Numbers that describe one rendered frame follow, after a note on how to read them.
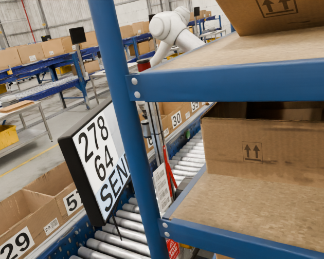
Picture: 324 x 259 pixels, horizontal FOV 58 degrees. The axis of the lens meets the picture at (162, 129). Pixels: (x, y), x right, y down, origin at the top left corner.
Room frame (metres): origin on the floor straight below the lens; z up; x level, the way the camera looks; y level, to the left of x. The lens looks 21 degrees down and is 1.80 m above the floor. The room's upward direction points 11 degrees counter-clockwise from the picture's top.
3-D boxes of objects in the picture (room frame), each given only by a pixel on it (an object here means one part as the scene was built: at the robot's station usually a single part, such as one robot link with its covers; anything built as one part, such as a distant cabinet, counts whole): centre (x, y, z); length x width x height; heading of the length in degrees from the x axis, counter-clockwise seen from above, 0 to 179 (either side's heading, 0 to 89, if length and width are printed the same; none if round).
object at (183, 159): (1.97, -0.25, 0.72); 0.52 x 0.05 x 0.05; 55
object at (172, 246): (1.03, 0.04, 0.85); 0.16 x 0.01 x 0.13; 145
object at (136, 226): (1.33, 0.20, 0.72); 0.52 x 0.05 x 0.05; 55
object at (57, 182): (1.54, 0.60, 0.97); 0.39 x 0.29 x 0.17; 145
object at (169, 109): (2.50, -0.06, 0.96); 0.39 x 0.29 x 0.17; 145
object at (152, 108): (1.10, 0.02, 1.11); 0.12 x 0.05 x 0.88; 145
